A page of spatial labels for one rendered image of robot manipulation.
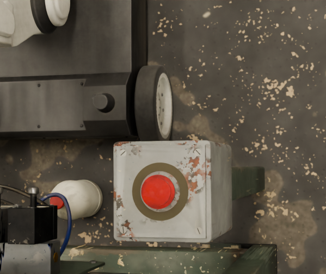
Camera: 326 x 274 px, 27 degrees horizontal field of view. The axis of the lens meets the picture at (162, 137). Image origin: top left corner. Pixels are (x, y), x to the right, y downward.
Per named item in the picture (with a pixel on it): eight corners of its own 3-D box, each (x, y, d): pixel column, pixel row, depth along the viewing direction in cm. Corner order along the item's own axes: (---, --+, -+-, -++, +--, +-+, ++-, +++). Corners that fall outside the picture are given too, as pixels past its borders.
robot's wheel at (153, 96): (159, 108, 181) (143, 48, 167) (177, 107, 180) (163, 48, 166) (145, 163, 167) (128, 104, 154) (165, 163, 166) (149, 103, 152)
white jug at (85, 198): (104, 179, 180) (75, 180, 160) (104, 217, 179) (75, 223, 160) (68, 179, 182) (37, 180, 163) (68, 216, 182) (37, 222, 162)
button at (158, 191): (177, 174, 80) (173, 174, 78) (178, 208, 80) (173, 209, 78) (145, 174, 81) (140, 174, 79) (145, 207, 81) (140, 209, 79)
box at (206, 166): (232, 144, 96) (209, 139, 79) (233, 229, 96) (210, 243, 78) (151, 145, 99) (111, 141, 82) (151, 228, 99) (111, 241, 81)
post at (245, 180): (264, 166, 169) (211, 166, 97) (264, 191, 169) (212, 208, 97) (240, 167, 171) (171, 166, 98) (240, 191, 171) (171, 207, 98)
